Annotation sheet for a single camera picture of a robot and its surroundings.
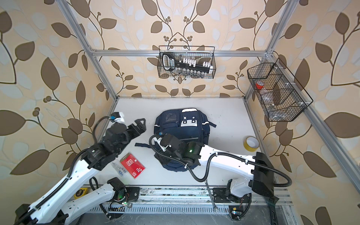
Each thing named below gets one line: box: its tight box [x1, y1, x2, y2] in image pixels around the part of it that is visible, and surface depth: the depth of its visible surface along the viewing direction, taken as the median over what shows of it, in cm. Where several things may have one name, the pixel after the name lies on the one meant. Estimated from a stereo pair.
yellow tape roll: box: [243, 135, 260, 152], surface depth 93 cm
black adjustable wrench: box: [265, 195, 280, 225], surface depth 71 cm
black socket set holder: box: [162, 52, 214, 79], surface depth 86 cm
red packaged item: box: [119, 152, 146, 180], surface depth 86 cm
